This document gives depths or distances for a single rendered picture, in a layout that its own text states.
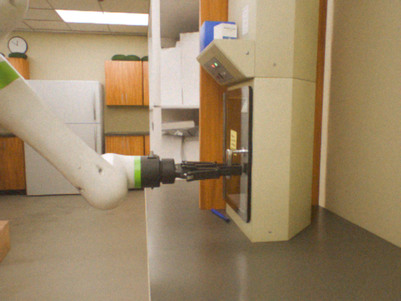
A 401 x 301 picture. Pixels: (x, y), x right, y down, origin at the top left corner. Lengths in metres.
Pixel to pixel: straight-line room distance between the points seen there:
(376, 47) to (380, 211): 0.52
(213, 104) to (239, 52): 0.39
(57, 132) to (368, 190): 0.98
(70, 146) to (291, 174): 0.61
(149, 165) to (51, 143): 0.27
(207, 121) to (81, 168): 0.63
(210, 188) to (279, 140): 0.44
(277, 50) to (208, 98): 0.41
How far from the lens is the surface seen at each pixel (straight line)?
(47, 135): 0.86
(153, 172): 0.99
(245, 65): 1.01
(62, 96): 5.97
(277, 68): 1.04
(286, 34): 1.06
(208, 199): 1.40
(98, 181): 0.86
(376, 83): 1.30
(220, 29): 1.10
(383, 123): 1.26
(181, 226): 1.21
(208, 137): 1.36
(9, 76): 0.88
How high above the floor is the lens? 1.31
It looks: 7 degrees down
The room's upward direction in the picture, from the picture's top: straight up
